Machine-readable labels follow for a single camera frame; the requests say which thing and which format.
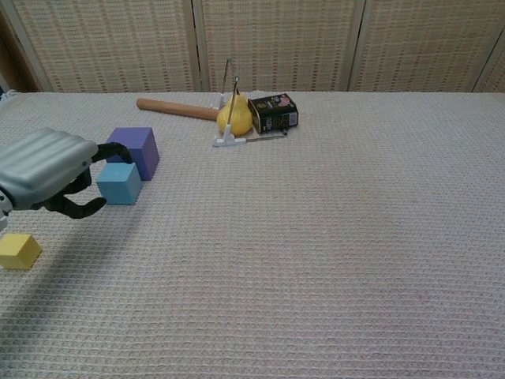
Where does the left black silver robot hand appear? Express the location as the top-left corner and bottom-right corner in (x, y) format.
(0, 126), (133, 220)

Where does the medium blue cube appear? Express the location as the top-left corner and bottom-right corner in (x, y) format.
(95, 161), (143, 207)

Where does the small yellow cube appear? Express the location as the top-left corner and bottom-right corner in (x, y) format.
(0, 233), (43, 272)

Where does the large purple cube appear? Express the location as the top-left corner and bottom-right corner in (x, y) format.
(105, 126), (161, 182)

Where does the brown wooden cabinet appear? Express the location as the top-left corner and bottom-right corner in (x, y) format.
(0, 13), (41, 92)

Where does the woven folding screen panel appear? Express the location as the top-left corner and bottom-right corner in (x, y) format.
(0, 0), (211, 94)
(472, 37), (505, 94)
(192, 0), (367, 93)
(346, 0), (505, 93)

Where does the wooden rod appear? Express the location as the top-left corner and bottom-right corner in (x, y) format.
(136, 97), (221, 122)

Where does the yellow pear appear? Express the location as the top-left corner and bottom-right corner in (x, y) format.
(215, 93), (253, 136)

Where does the black printed tin can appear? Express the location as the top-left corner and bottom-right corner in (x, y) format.
(247, 92), (300, 135)

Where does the beige woven tablecloth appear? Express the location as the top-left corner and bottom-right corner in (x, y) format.
(0, 88), (505, 379)

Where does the metal wire display stand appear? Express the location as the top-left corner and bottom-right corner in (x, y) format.
(211, 58), (289, 148)

